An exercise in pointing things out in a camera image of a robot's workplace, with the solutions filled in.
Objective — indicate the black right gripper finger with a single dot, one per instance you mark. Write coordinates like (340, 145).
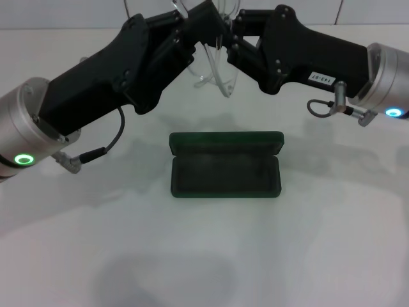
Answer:
(201, 14)
(207, 32)

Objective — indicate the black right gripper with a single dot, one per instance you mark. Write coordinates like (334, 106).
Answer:
(313, 57)

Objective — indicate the clear white glasses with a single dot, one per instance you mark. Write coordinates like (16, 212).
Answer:
(228, 86)

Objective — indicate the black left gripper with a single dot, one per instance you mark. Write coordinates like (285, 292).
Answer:
(96, 80)

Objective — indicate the green glasses case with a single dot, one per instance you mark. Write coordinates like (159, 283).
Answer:
(223, 169)

